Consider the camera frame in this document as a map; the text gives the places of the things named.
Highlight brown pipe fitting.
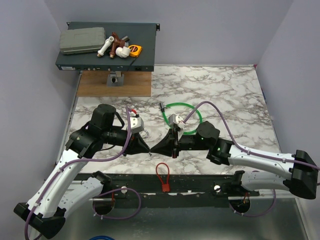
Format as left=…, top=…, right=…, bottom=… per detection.
left=109, top=32, right=130, bottom=59

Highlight purple cable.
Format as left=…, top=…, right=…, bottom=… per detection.
left=23, top=106, right=142, bottom=240
left=183, top=100, right=320, bottom=218

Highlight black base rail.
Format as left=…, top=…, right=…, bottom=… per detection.
left=93, top=170, right=259, bottom=209

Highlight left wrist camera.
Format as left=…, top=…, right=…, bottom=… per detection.
left=130, top=116, right=145, bottom=135

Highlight grey plastic case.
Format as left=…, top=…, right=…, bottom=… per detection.
left=59, top=27, right=106, bottom=55

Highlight wooden board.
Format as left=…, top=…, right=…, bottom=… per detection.
left=76, top=71, right=152, bottom=97

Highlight grey metal bracket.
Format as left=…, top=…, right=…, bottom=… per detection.
left=106, top=71, right=124, bottom=87

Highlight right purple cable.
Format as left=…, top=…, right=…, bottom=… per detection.
left=183, top=100, right=320, bottom=218

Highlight white pipe fitting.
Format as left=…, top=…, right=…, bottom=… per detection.
left=97, top=36, right=115, bottom=58

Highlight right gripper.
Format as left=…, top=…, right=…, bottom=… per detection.
left=150, top=128, right=210, bottom=160

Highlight white elbow fitting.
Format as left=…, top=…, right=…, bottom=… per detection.
left=115, top=46, right=131, bottom=58

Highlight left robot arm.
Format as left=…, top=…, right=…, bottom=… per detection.
left=13, top=104, right=150, bottom=239

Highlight dark rack switch box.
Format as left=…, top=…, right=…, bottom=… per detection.
left=55, top=21, right=161, bottom=72

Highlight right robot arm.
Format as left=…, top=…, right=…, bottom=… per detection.
left=151, top=121, right=319, bottom=200

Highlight green cable lock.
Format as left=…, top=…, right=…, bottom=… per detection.
left=158, top=101, right=203, bottom=135

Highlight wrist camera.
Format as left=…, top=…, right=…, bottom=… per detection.
left=168, top=114, right=186, bottom=133
left=130, top=116, right=145, bottom=135

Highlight red cable lock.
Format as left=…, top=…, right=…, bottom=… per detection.
left=155, top=162, right=171, bottom=193

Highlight yellow tape measure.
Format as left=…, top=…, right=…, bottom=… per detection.
left=128, top=44, right=143, bottom=58

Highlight brass padlock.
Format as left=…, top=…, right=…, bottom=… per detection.
left=141, top=129, right=149, bottom=139

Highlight blue cable coil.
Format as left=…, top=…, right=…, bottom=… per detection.
left=88, top=234, right=115, bottom=240

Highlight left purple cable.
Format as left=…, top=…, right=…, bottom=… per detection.
left=23, top=106, right=142, bottom=240

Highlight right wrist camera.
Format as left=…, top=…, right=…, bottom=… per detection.
left=168, top=114, right=186, bottom=133

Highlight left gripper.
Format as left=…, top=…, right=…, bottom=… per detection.
left=102, top=128, right=150, bottom=157

